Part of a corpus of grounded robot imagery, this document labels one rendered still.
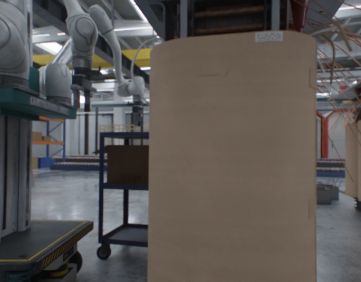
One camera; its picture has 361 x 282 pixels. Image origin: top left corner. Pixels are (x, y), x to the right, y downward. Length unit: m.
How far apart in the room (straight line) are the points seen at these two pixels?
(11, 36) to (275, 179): 1.03
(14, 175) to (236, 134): 1.42
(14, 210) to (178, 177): 1.31
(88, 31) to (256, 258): 1.05
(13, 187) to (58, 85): 0.64
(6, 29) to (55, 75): 0.68
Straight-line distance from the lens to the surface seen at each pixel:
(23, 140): 1.86
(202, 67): 0.76
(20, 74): 1.49
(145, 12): 1.32
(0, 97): 1.44
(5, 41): 1.26
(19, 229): 1.92
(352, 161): 4.30
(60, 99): 1.87
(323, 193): 4.83
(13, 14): 1.34
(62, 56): 2.21
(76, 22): 1.33
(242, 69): 0.75
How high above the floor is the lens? 0.79
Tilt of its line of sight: 1 degrees up
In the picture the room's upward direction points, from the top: straight up
